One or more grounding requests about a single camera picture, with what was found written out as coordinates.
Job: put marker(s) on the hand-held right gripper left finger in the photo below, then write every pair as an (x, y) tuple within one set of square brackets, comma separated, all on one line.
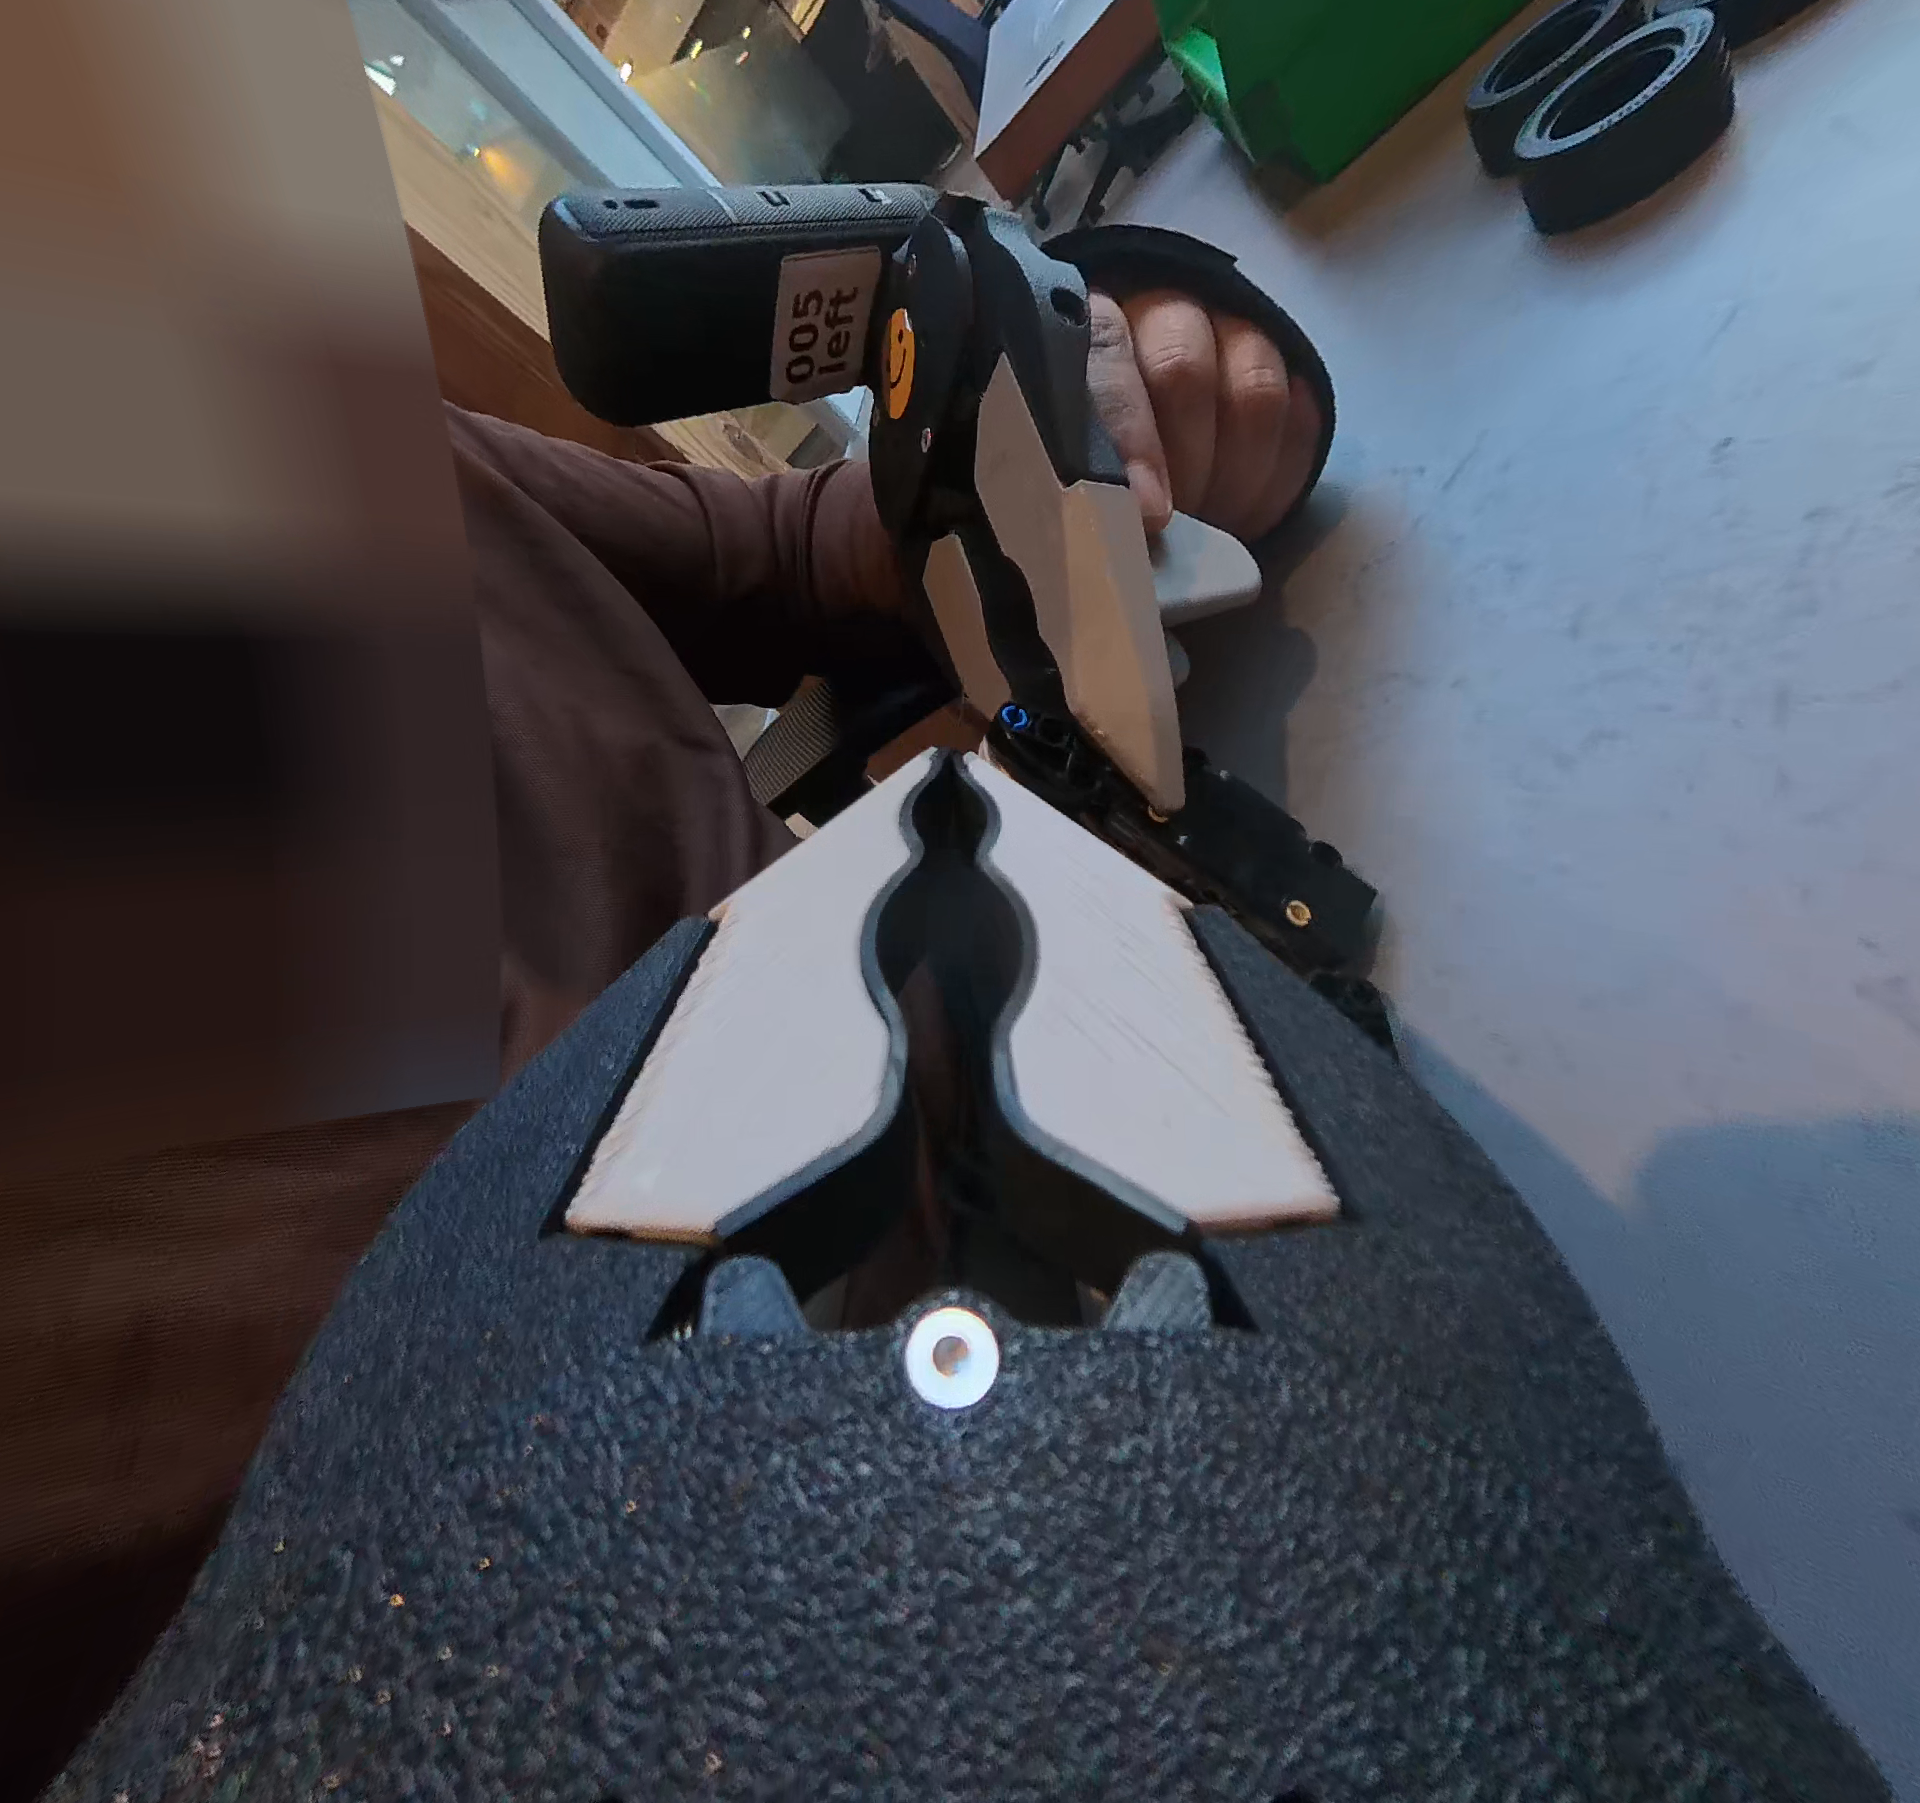
[(748, 1070)]

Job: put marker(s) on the grey desk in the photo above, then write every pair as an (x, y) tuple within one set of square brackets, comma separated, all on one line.
[(1036, 68), (1575, 631)]

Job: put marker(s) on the black white toy car panel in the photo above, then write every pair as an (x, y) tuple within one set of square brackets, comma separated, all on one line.
[(1246, 843)]

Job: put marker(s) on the green plastic bin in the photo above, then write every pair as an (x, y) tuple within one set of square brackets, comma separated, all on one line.
[(1351, 1)]

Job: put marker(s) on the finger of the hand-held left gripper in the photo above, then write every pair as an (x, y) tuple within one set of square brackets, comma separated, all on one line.
[(967, 618), (1109, 603)]

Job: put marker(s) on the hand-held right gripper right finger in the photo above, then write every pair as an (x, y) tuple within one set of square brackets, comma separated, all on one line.
[(1155, 1070)]

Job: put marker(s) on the person's left hand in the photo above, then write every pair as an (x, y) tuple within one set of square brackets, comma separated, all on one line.
[(1200, 396)]

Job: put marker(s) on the person's left forearm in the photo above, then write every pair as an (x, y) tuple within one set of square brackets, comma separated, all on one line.
[(675, 543)]

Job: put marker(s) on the glass partition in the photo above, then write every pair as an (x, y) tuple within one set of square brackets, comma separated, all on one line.
[(492, 79)]

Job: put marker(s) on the person's brown shirt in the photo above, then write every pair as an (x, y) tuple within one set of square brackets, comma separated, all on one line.
[(603, 815)]

